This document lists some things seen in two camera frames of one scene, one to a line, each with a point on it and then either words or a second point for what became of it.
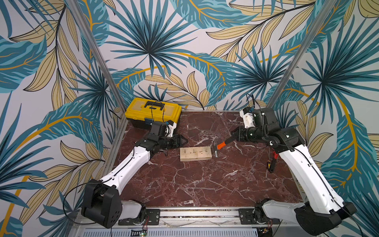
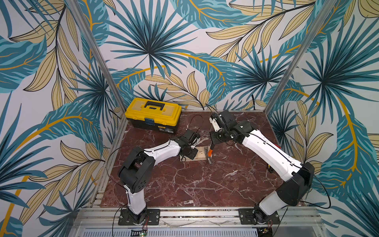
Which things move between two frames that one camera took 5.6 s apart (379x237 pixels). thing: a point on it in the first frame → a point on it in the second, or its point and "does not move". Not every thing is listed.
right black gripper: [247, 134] → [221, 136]
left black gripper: [176, 141] → [193, 155]
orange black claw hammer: [216, 147] → [209, 153]
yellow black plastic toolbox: [144, 112] does not move
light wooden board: [195, 153] does not move
